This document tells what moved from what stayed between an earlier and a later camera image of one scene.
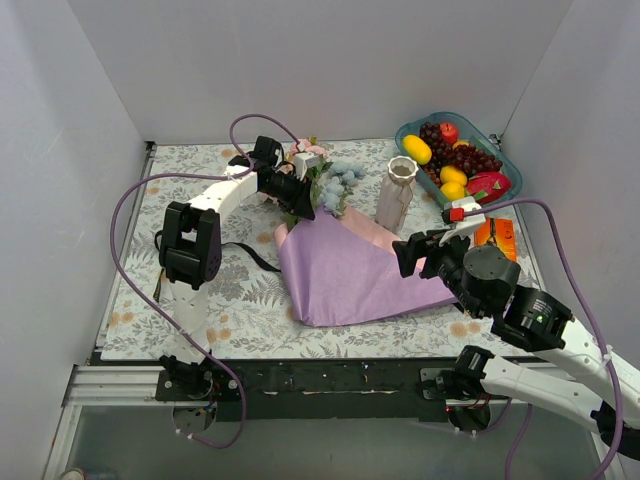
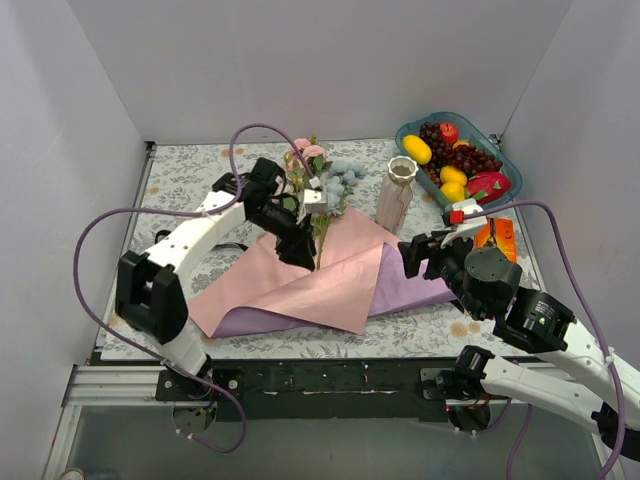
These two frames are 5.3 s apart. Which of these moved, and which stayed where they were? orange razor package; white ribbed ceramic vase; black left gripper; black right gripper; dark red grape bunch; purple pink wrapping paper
Moved: black left gripper; purple pink wrapping paper
Stayed: black right gripper; dark red grape bunch; white ribbed ceramic vase; orange razor package
